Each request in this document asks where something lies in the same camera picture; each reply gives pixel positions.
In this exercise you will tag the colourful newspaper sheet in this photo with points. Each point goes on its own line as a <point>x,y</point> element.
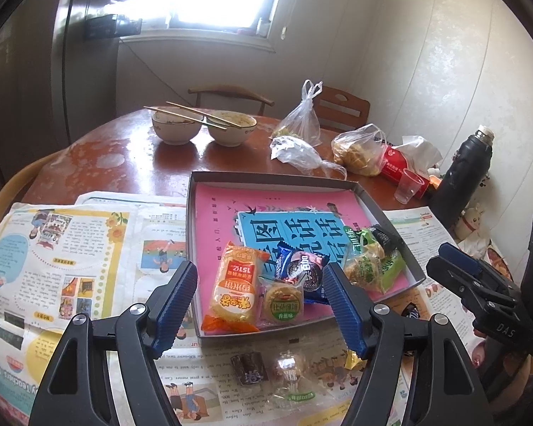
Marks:
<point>213,364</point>
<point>419,230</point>
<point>115,239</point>
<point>231,204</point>

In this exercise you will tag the white bowl with food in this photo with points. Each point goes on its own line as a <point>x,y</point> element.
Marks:
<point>499,259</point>

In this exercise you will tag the dark brown wrapped candy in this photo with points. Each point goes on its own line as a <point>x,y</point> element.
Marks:
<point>248,368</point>

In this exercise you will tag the crumpled white plastic bag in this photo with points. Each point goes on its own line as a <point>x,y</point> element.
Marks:
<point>293,153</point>

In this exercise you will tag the small rabbit figurine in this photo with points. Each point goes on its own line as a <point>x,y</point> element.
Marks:
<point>470,222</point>

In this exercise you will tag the plastic bag of buns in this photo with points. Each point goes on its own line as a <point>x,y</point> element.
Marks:
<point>357,151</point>

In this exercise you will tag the tan wooden chair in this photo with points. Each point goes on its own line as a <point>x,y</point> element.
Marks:
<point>0,195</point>

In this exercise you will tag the wooden chair with slot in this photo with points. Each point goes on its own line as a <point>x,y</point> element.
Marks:
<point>346,102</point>

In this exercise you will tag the person's right hand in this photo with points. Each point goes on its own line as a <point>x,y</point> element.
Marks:
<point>482,355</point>

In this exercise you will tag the round candy in clear wrapper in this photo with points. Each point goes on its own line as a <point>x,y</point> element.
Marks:
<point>288,366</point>

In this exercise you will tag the wooden chair with curved back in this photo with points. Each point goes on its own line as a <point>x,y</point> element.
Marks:
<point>231,91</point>

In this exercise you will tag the small orange object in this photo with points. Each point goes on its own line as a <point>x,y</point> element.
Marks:
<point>434,180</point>

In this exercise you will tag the black box on windowsill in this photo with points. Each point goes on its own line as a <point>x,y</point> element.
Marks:
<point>111,26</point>

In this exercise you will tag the tall clear plastic bag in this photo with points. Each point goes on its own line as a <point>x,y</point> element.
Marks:
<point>300,120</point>

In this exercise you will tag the red tissue packet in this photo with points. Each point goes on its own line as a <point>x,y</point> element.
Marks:
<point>397,159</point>

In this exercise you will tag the round green-label cracker packet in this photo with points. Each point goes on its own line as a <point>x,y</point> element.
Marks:
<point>284,306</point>

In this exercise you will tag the wooden chopstick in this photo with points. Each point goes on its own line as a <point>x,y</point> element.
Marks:
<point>184,109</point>
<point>182,116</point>

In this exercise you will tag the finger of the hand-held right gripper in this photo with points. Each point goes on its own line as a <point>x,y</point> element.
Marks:
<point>453,282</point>
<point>459,255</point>

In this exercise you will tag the grey cardboard box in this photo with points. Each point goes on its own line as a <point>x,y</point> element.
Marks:
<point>192,230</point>

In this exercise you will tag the light green cracker packet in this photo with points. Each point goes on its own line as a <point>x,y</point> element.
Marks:
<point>366,268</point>

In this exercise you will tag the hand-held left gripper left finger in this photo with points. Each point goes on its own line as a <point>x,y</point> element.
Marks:
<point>173,315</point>

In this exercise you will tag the orange rice cracker packet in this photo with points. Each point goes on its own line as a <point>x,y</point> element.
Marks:
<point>233,293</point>

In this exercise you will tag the small blue chocolate bar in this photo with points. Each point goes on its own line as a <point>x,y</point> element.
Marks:
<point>411,311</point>

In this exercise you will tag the long yellow snack packet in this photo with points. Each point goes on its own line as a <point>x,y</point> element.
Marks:
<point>354,360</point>

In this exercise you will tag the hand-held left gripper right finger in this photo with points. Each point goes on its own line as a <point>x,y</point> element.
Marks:
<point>346,315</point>

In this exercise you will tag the blue cookie packet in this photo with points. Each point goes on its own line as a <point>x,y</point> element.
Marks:
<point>300,270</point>

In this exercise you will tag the clear plastic cup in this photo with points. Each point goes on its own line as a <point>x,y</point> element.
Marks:
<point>408,186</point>

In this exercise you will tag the black thermos flask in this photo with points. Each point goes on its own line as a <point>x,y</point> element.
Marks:
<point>464,173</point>

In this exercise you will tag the cream ceramic bowl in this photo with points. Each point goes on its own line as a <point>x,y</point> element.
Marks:
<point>175,131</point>
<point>231,133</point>

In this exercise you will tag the grey refrigerator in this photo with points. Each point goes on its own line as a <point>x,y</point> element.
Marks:
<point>26,75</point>

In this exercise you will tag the dark patterned clothing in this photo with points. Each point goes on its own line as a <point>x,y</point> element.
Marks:
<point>511,399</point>

